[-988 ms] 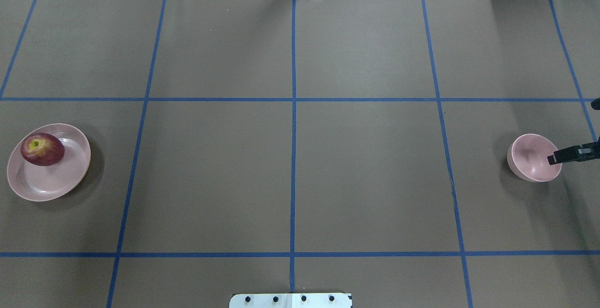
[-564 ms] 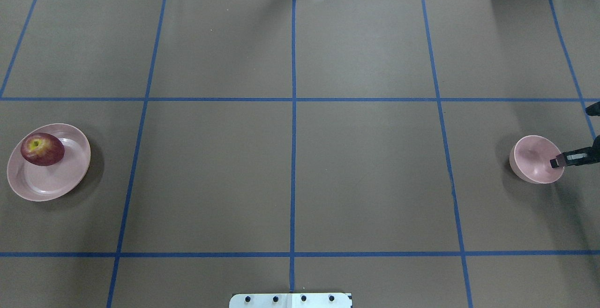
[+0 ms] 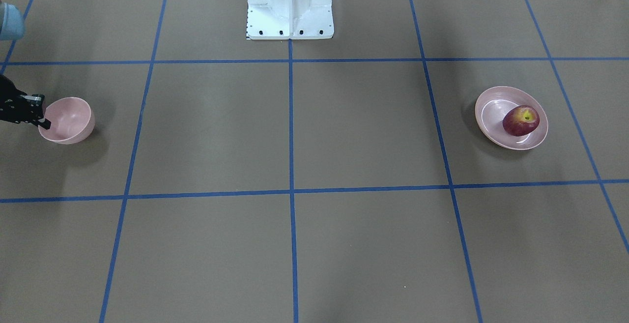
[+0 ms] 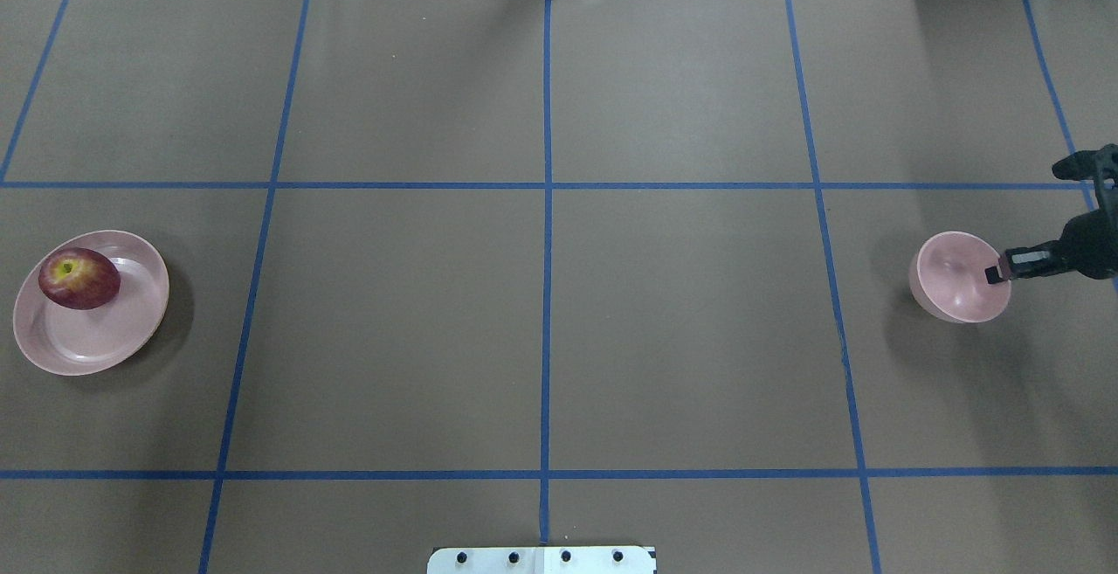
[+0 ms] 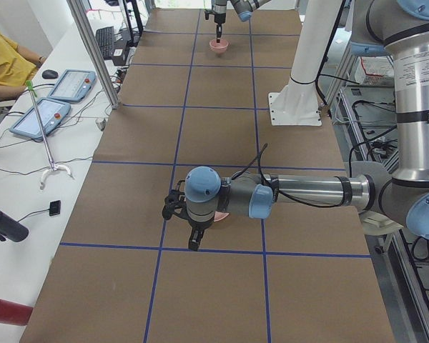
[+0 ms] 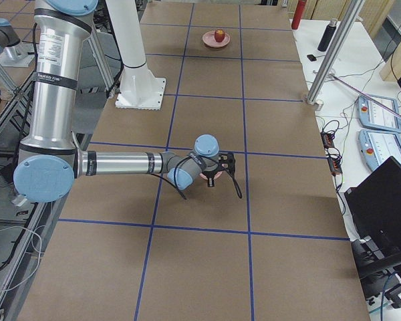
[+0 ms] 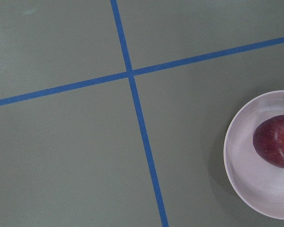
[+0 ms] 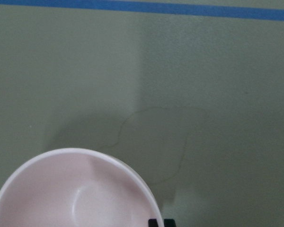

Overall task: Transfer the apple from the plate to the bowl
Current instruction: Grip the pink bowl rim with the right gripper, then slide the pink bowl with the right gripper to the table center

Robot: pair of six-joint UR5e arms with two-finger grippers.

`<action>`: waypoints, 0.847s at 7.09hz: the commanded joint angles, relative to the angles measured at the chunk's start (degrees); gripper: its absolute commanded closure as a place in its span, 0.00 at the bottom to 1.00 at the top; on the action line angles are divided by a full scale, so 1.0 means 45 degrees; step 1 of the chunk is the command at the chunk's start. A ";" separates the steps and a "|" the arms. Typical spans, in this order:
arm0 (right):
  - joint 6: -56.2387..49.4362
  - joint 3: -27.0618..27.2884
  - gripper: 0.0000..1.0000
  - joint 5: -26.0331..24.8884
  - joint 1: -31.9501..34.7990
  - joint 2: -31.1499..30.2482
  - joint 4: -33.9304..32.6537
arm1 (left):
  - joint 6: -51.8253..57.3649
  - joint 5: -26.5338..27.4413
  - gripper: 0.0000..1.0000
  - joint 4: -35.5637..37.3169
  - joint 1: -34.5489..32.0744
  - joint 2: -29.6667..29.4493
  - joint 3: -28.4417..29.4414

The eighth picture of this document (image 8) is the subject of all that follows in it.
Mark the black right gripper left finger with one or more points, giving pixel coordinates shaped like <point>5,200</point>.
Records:
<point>152,223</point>

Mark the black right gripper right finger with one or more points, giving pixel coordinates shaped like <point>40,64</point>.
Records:
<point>169,223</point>

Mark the pink bowl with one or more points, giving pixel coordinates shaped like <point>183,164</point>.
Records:
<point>74,187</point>

